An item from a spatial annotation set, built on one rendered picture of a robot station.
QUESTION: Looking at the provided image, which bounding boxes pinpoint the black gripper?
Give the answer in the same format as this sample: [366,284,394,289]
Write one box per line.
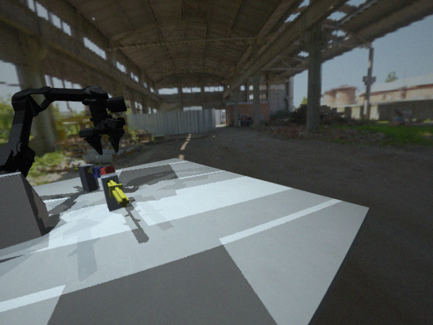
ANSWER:
[78,113,125,155]

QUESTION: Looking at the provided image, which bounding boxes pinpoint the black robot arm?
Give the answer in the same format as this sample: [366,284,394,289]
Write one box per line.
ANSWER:
[0,85,127,177]

